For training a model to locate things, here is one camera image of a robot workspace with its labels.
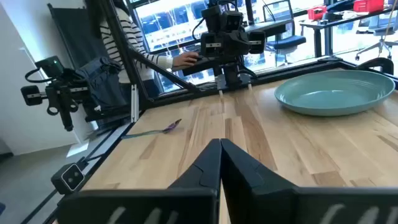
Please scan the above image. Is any white frame bracket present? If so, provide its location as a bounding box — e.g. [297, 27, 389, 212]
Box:
[130, 83, 139, 123]

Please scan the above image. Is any person's hand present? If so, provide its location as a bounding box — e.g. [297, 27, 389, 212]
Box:
[172, 51, 200, 70]

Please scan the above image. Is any black folding panel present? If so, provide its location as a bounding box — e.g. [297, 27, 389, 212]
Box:
[47, 2, 108, 71]

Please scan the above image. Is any blue office chair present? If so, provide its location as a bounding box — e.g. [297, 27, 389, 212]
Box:
[262, 0, 307, 68]

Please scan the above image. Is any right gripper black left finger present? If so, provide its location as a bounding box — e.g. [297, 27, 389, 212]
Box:
[55, 138, 223, 224]

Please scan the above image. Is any black keyboard tray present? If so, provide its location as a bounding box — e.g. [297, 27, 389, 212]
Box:
[182, 55, 219, 77]

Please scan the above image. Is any teal ceramic plate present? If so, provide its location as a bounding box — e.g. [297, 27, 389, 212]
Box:
[274, 69, 396, 117]

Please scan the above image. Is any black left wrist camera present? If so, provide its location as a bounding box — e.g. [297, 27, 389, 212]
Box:
[222, 11, 244, 32]

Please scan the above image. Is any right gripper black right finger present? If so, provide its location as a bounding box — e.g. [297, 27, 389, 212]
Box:
[221, 138, 398, 224]

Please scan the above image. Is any iridescent purple spoon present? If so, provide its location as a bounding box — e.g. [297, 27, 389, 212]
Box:
[120, 118, 183, 140]

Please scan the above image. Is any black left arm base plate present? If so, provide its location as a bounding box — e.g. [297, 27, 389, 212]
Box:
[214, 73, 253, 93]

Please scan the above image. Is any grey office chair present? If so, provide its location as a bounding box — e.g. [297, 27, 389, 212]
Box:
[354, 11, 398, 62]

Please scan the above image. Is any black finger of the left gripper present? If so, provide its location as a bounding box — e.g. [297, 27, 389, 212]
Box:
[223, 30, 236, 57]
[235, 30, 249, 57]

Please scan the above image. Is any black office desk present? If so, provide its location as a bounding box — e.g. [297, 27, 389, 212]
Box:
[299, 5, 398, 58]

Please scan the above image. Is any black aluminium table frame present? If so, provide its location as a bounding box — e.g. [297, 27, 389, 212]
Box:
[20, 0, 398, 224]

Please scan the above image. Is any red plastic storage bin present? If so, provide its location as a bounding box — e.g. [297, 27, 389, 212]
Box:
[307, 5, 328, 21]
[353, 0, 386, 14]

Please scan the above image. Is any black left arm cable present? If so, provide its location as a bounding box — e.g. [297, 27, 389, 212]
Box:
[192, 17, 206, 42]

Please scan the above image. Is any black depth camera box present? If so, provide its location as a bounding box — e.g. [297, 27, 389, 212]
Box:
[50, 162, 86, 195]

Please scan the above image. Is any person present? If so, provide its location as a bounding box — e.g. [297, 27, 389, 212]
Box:
[85, 0, 200, 100]

